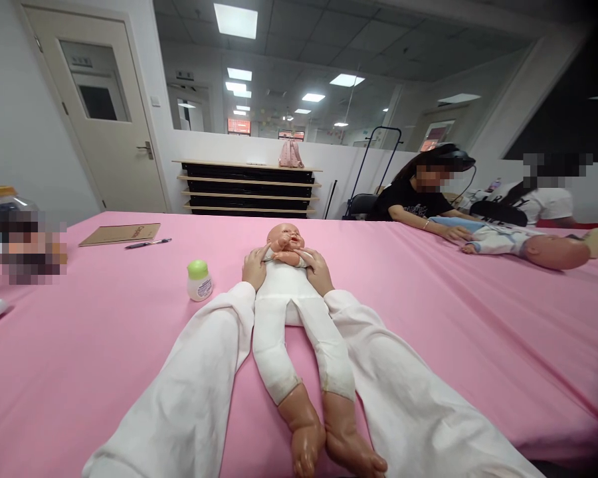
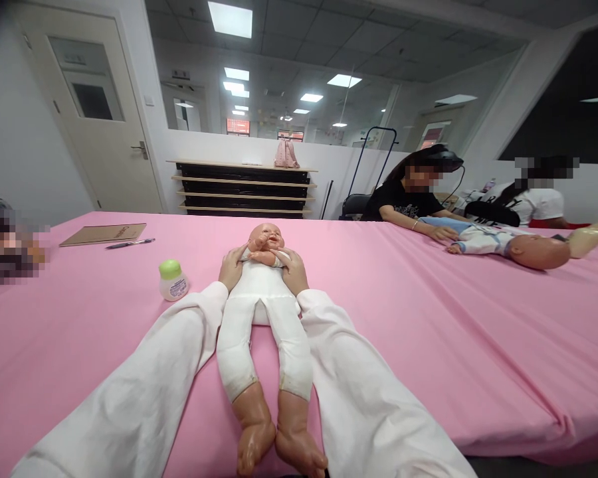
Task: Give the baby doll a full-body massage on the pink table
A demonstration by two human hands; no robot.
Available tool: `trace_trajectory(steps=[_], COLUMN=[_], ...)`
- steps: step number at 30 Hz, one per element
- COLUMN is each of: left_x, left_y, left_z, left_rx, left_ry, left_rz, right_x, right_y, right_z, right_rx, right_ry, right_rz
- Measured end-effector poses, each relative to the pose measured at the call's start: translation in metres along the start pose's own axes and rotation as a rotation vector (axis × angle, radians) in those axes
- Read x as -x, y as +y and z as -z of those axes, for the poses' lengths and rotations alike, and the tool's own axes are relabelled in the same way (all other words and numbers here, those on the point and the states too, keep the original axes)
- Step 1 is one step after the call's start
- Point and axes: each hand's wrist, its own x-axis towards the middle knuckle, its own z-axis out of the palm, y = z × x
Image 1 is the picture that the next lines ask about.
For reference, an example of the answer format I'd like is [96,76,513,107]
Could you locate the person's left hand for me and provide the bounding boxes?
[242,246,272,293]

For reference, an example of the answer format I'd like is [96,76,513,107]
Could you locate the person's right hand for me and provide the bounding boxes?
[302,248,336,295]

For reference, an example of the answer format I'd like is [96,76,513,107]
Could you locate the person's right fingers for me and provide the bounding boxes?
[310,248,331,278]

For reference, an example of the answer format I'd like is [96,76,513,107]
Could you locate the person's left fingers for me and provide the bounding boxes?
[243,247,263,276]

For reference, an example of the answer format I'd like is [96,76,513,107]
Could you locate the baby doll with white body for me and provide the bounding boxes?
[250,222,389,478]

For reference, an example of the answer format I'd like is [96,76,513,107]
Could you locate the small white bottle green cap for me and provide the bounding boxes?
[187,260,214,303]

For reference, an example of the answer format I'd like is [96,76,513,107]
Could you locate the black shelf with wooden boards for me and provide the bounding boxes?
[172,159,324,219]

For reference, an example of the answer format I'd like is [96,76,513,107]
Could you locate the black chair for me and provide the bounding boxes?
[349,193,381,221]

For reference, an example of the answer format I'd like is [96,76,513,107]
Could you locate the pink backpack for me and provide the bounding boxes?
[278,139,305,170]

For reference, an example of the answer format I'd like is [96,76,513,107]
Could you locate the dark pen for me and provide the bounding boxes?
[125,238,173,250]

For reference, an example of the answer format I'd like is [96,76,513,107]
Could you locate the black rolling rack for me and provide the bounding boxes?
[342,126,405,221]

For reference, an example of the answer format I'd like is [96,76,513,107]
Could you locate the brown notebook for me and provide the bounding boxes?
[78,222,161,248]

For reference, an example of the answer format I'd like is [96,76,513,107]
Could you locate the pink tablecloth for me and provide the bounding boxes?
[0,210,598,478]

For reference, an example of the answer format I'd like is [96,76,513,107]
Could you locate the black headset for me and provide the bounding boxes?
[434,143,478,174]

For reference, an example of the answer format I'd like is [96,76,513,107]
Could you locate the glass partition window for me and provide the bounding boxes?
[153,0,539,155]

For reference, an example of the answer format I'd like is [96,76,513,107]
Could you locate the black bag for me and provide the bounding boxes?
[469,198,530,228]

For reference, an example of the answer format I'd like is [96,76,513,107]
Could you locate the baby doll in blue clothes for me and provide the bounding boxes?
[460,216,592,272]

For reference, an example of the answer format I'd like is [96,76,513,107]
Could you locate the white door with window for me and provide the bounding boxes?
[21,2,174,215]

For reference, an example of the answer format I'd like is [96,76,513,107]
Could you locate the clear plastic bottle orange cap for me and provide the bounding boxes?
[0,185,37,216]

